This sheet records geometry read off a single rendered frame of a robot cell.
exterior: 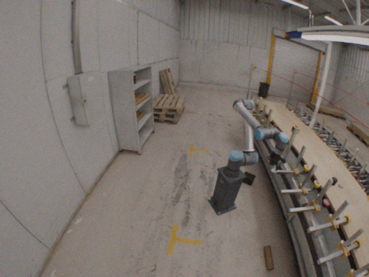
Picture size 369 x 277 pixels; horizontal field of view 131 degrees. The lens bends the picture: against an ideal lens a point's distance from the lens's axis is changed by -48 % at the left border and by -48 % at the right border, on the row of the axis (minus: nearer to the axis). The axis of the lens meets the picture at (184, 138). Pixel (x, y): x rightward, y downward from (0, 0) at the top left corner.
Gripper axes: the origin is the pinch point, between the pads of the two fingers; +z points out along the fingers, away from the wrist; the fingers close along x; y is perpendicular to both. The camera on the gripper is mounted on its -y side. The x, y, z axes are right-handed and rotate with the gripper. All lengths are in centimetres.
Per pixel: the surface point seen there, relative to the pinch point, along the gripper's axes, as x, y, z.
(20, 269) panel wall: 151, 224, 61
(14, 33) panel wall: 36, 225, -130
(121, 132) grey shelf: -115, 213, 49
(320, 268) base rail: 90, -39, 25
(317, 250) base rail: 73, -40, 24
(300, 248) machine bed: 49, -64, 77
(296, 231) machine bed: 26, -63, 74
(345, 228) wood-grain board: 67, -60, 4
